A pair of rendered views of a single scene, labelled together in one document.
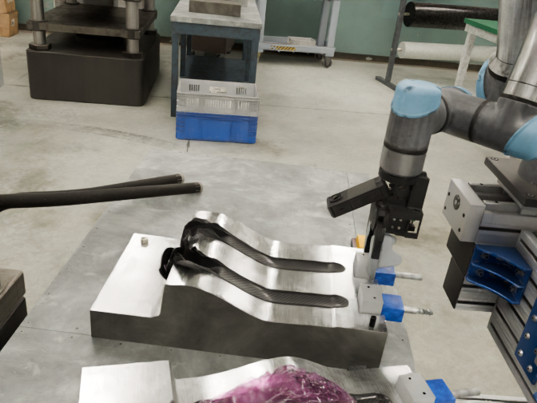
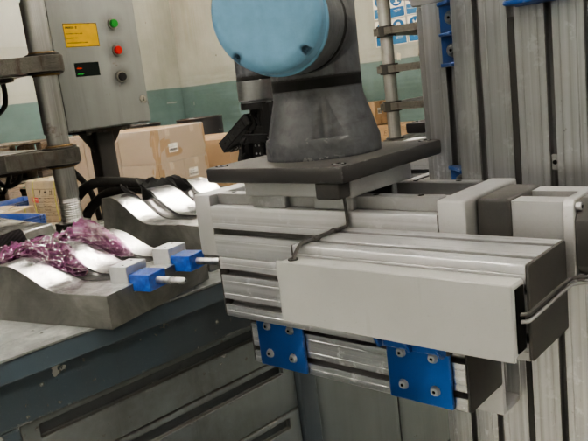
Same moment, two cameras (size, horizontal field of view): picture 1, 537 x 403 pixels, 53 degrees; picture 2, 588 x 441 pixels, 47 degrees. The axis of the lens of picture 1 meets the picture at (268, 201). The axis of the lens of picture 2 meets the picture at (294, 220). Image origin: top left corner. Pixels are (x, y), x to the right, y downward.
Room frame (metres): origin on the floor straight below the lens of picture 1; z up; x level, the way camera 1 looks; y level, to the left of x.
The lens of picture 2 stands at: (-0.06, -1.23, 1.13)
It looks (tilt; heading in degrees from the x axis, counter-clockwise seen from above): 11 degrees down; 45
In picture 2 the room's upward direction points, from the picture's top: 7 degrees counter-clockwise
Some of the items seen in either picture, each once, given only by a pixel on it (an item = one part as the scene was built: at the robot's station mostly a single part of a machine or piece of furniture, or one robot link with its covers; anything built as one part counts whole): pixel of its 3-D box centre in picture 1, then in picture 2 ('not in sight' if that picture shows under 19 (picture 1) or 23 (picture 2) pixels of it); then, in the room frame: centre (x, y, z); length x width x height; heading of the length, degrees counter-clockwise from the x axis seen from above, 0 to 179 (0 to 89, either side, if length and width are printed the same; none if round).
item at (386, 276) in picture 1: (387, 273); not in sight; (0.89, -0.25, 0.89); 0.13 x 0.05 x 0.05; 89
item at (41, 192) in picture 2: not in sight; (64, 197); (2.98, 4.89, 0.34); 0.63 x 0.45 x 0.40; 97
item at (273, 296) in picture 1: (255, 261); (180, 196); (0.83, 0.01, 0.92); 0.35 x 0.16 x 0.09; 89
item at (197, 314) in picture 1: (244, 280); (183, 216); (0.84, 0.03, 0.87); 0.50 x 0.26 x 0.14; 89
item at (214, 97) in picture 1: (217, 97); not in sight; (3.98, 0.47, 0.28); 0.61 x 0.41 x 0.15; 97
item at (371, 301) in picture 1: (395, 308); not in sight; (0.78, -0.24, 0.89); 0.13 x 0.05 x 0.05; 89
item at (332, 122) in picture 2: not in sight; (319, 115); (0.61, -0.64, 1.09); 0.15 x 0.15 x 0.10
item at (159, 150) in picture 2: not in sight; (135, 185); (3.05, 3.73, 0.47); 1.22 x 0.80 x 0.94; 101
